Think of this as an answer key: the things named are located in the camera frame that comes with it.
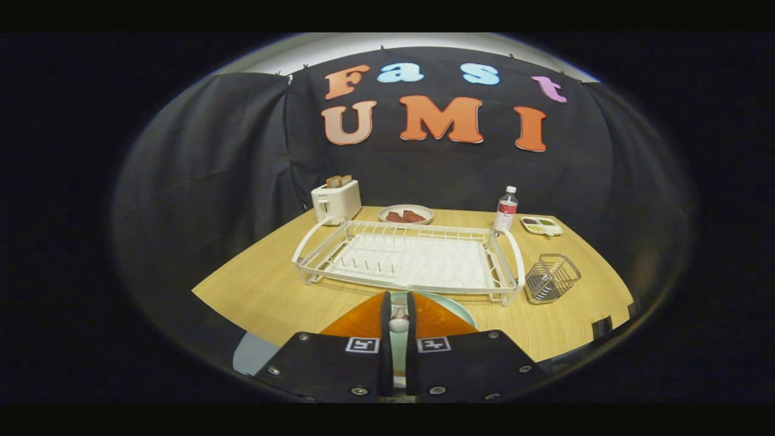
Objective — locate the white divided food tray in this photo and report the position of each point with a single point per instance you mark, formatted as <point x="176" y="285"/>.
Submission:
<point x="542" y="229"/>

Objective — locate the red meat slice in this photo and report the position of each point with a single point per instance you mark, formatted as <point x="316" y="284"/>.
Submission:
<point x="415" y="216"/>
<point x="395" y="217"/>

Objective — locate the black backdrop cloth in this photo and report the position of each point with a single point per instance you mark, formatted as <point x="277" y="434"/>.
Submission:
<point x="212" y="181"/>

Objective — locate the small white round plate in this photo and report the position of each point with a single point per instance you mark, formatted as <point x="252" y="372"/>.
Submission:
<point x="405" y="208"/>

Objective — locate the pale green plate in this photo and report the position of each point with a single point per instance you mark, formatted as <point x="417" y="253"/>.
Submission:
<point x="451" y="306"/>

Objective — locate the clear water bottle red label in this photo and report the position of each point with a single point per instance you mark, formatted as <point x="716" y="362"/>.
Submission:
<point x="505" y="212"/>

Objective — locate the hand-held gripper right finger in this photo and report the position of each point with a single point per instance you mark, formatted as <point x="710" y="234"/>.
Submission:
<point x="412" y="357"/>

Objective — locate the white dish rack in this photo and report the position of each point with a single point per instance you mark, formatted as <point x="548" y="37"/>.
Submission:
<point x="424" y="263"/>

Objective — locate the black block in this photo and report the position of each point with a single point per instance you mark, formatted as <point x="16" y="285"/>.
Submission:
<point x="602" y="327"/>

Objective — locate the white toaster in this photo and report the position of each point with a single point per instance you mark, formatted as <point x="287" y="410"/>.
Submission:
<point x="339" y="203"/>

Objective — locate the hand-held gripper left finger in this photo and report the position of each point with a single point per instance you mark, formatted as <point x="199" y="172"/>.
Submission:
<point x="385" y="351"/>

